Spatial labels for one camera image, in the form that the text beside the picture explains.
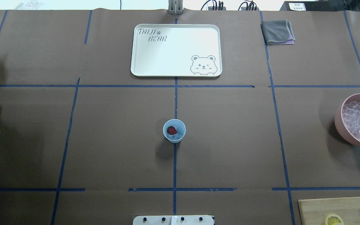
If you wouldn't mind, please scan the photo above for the red strawberry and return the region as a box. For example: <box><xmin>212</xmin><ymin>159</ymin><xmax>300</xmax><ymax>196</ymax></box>
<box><xmin>166</xmin><ymin>126</ymin><xmax>178</xmax><ymax>135</ymax></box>

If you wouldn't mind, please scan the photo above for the light blue plastic cup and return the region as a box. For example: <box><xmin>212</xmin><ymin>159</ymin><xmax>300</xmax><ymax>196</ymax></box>
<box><xmin>163</xmin><ymin>119</ymin><xmax>186</xmax><ymax>143</ymax></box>

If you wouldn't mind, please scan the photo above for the white bear serving tray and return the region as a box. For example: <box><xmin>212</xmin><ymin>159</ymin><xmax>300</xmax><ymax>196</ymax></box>
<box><xmin>130</xmin><ymin>24</ymin><xmax>223</xmax><ymax>78</ymax></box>

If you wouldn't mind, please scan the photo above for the grey folded cloth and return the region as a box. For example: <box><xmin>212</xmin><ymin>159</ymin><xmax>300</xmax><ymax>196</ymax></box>
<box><xmin>261</xmin><ymin>20</ymin><xmax>296</xmax><ymax>45</ymax></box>

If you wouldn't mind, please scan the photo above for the wooden cutting board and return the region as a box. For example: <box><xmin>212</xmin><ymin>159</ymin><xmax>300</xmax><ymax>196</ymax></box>
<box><xmin>298</xmin><ymin>197</ymin><xmax>360</xmax><ymax>225</ymax></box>

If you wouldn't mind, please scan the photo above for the lemon slices stack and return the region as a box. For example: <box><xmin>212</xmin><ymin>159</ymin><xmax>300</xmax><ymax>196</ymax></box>
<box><xmin>324</xmin><ymin>214</ymin><xmax>344</xmax><ymax>225</ymax></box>

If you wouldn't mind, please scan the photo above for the aluminium frame post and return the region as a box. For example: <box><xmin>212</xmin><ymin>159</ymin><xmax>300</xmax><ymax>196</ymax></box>
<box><xmin>168</xmin><ymin>0</ymin><xmax>184</xmax><ymax>15</ymax></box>

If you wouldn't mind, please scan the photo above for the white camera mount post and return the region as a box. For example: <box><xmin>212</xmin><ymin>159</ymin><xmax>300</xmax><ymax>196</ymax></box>
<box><xmin>132</xmin><ymin>215</ymin><xmax>215</xmax><ymax>225</ymax></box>

